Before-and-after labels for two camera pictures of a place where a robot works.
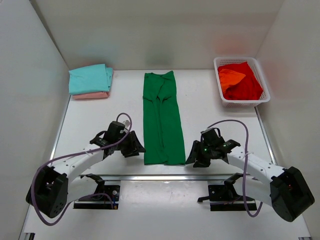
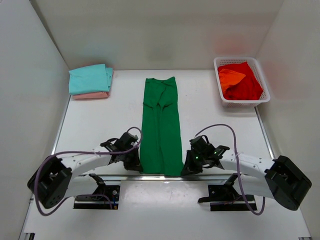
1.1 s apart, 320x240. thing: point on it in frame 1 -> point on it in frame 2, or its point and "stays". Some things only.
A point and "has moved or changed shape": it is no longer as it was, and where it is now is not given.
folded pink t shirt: (91, 96) stays
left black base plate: (101, 201) stays
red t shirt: (247, 88) stays
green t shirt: (162, 134) has moved or changed shape
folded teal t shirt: (90, 79) stays
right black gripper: (195, 157) -> (189, 168)
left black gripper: (135, 146) -> (135, 165)
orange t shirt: (228, 77) stays
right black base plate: (225, 197) stays
